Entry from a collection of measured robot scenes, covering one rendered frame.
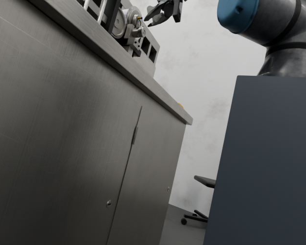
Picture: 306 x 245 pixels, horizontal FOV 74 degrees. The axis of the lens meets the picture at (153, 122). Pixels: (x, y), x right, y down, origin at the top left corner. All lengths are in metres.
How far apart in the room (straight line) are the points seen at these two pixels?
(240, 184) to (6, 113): 0.42
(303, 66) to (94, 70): 0.44
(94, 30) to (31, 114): 0.19
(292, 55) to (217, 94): 2.49
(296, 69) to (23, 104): 0.52
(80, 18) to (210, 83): 2.79
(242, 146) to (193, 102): 2.63
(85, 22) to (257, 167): 0.42
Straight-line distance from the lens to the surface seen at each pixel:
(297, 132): 0.47
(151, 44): 1.94
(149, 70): 1.91
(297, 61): 0.55
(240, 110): 0.48
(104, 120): 0.50
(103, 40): 0.44
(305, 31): 0.60
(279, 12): 0.56
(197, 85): 3.14
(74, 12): 0.40
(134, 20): 1.05
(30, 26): 0.38
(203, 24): 3.64
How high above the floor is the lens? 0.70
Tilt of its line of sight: 7 degrees up
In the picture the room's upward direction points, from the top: 14 degrees clockwise
